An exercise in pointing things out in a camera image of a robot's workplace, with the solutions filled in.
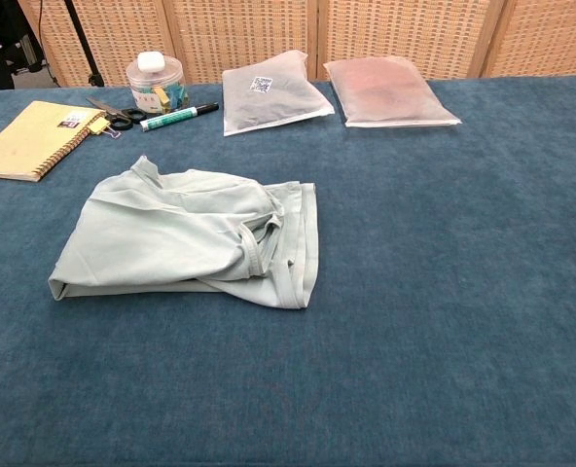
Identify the light green t-shirt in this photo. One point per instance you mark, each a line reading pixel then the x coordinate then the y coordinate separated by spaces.
pixel 171 243

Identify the frosted bag with dark garment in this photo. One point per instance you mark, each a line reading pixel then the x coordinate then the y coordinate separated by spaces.
pixel 268 107

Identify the dark teal carpeted table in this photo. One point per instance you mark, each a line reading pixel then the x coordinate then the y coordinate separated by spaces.
pixel 414 292

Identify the green white marker pen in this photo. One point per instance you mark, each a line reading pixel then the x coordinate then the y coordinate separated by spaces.
pixel 171 118

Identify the frosted bag with red garment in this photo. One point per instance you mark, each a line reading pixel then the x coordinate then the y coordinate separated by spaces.
pixel 390 97

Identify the clear jar of clips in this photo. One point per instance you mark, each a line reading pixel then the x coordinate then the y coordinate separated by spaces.
pixel 172 80

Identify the wicker folding screen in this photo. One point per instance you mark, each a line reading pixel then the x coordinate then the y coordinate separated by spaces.
pixel 244 39

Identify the gold binder clip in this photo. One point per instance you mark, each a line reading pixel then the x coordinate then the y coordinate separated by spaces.
pixel 96 126

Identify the white earbuds case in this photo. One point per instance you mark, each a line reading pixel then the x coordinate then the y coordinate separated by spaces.
pixel 149 62

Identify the kraft spiral notebook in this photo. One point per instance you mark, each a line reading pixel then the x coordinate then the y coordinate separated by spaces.
pixel 20 141

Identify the black tripod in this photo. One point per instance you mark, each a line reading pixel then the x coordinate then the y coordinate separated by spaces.
pixel 76 24

